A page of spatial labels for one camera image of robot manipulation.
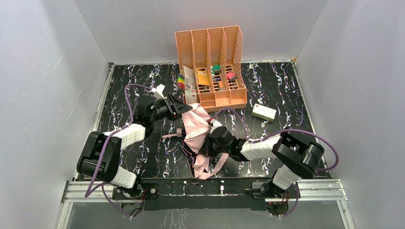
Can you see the white red box in organizer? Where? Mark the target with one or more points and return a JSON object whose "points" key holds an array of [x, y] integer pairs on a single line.
{"points": [[190, 96]]}

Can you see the white green small box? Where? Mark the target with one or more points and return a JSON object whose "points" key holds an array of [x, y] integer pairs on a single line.
{"points": [[264, 112]]}

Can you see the black pink folding umbrella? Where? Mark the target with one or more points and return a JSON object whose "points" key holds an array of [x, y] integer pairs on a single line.
{"points": [[196, 128]]}

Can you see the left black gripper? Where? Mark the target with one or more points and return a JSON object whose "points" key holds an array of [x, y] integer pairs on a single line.
{"points": [[170, 106]]}

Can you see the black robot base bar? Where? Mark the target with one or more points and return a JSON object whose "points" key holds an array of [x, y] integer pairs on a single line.
{"points": [[213, 193]]}

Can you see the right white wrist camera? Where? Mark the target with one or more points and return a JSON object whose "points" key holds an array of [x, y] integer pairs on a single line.
{"points": [[214, 124]]}

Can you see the pink grey eraser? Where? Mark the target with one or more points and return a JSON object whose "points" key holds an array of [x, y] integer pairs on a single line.
{"points": [[231, 76]]}

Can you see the green white eraser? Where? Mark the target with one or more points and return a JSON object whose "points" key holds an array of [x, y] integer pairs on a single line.
{"points": [[216, 69]]}

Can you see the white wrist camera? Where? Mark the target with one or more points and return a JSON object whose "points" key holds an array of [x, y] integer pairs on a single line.
{"points": [[214, 124], [158, 92]]}

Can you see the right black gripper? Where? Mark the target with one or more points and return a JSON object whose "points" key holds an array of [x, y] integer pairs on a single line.
{"points": [[208, 146]]}

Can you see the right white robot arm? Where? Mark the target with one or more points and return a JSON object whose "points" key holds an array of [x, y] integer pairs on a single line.
{"points": [[299, 154]]}

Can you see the yellow spiral notebook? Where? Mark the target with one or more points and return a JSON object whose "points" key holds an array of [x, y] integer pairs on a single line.
{"points": [[202, 78]]}

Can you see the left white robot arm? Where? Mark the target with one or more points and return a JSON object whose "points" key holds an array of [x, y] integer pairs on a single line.
{"points": [[100, 155]]}

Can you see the orange plastic desk organizer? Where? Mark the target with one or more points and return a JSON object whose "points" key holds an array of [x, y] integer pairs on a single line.
{"points": [[203, 48]]}

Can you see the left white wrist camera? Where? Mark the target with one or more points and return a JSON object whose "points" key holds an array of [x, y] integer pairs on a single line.
{"points": [[158, 92]]}

